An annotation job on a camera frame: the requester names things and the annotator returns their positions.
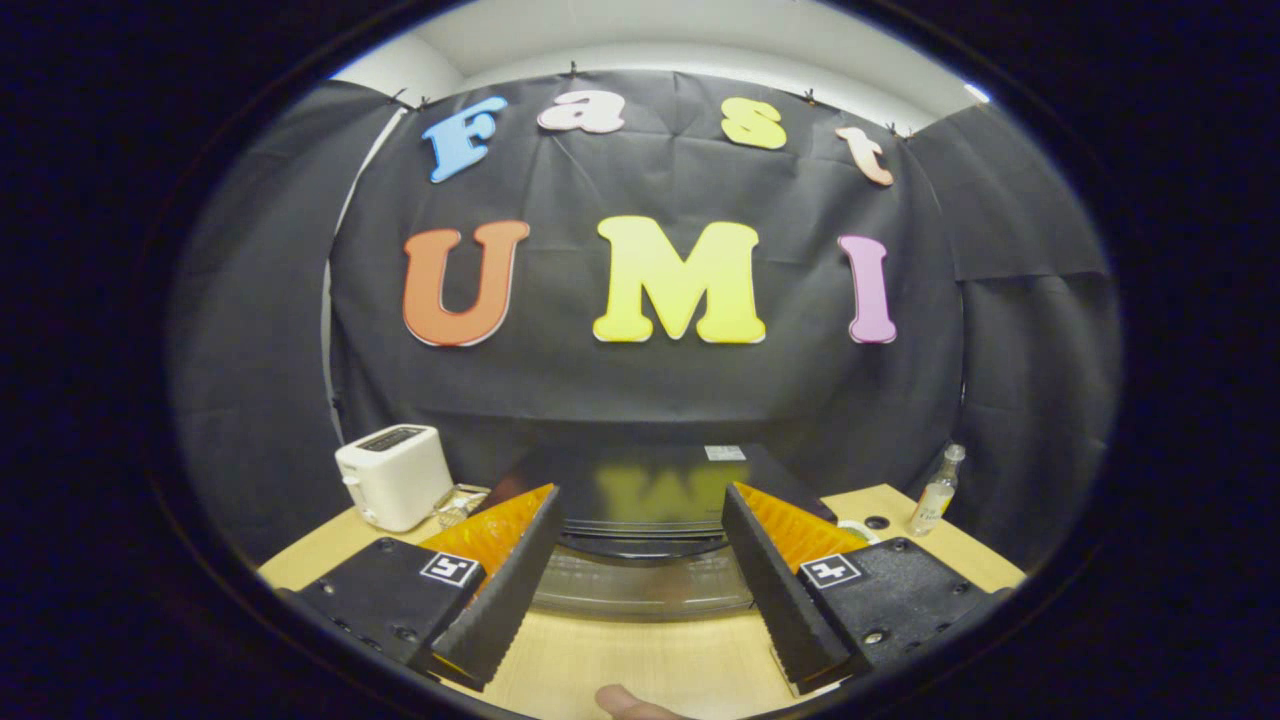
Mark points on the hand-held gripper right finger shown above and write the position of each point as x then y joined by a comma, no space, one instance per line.
785,600

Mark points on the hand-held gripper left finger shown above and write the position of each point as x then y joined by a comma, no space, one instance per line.
505,600

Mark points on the black toaster oven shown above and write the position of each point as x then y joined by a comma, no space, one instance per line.
650,490

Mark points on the white pop-up toaster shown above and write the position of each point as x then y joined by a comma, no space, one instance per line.
395,480

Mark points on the white divided seed dish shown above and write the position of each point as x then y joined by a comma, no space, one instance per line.
846,526

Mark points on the small clear glass bottle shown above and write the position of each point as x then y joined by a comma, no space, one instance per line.
932,505

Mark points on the ceiling light panel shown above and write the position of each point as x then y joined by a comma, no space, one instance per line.
977,93

